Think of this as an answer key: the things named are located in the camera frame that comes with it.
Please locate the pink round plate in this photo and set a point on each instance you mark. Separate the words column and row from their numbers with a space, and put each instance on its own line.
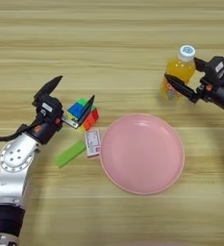
column 142, row 153

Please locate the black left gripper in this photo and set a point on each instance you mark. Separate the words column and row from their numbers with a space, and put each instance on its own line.
column 44, row 131

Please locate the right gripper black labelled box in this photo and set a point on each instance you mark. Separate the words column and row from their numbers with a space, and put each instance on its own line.
column 217, row 68

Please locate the pink white card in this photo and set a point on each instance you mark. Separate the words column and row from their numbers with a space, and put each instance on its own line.
column 93, row 142

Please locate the green rectangular block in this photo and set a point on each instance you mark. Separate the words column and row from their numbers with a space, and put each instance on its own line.
column 70, row 153

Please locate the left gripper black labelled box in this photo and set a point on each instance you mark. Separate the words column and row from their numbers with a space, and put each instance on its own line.
column 49, row 107

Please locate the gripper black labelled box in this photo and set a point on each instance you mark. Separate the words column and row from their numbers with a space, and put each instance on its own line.
column 217, row 68
column 49, row 107

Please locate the multicolour puzzle cube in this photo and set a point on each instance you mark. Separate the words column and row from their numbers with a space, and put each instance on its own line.
column 75, row 110

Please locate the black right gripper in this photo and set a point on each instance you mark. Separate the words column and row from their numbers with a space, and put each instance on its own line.
column 219, row 94

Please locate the orange juice bottle white cap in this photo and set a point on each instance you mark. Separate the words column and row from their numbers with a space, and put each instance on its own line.
column 180, row 68

